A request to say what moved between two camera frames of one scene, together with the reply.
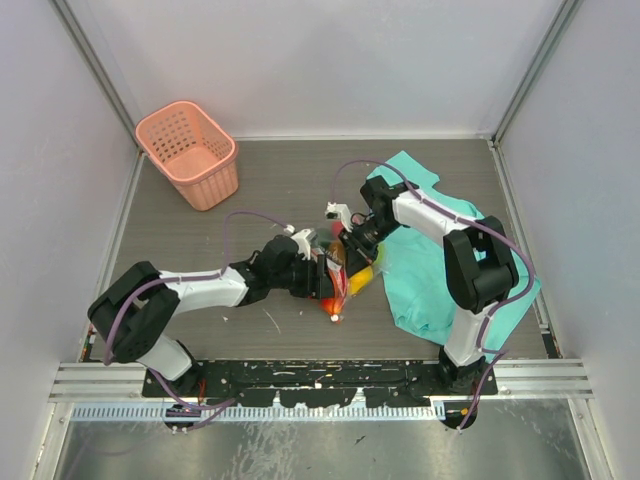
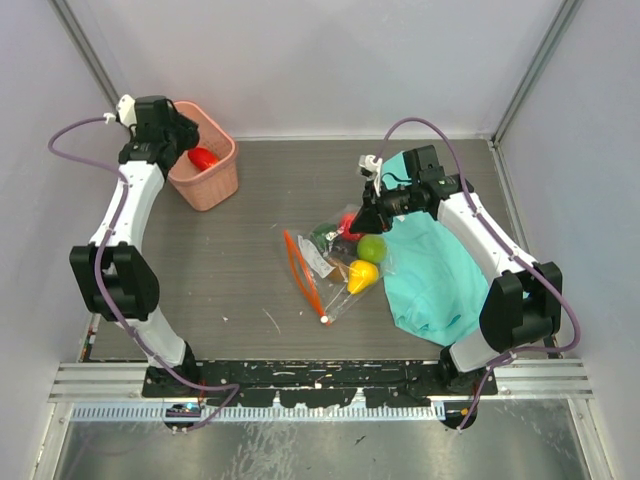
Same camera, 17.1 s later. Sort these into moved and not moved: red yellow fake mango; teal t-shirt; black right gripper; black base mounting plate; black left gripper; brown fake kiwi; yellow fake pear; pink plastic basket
Moved: red yellow fake mango; black right gripper; brown fake kiwi; black left gripper
Not moved: pink plastic basket; yellow fake pear; teal t-shirt; black base mounting plate
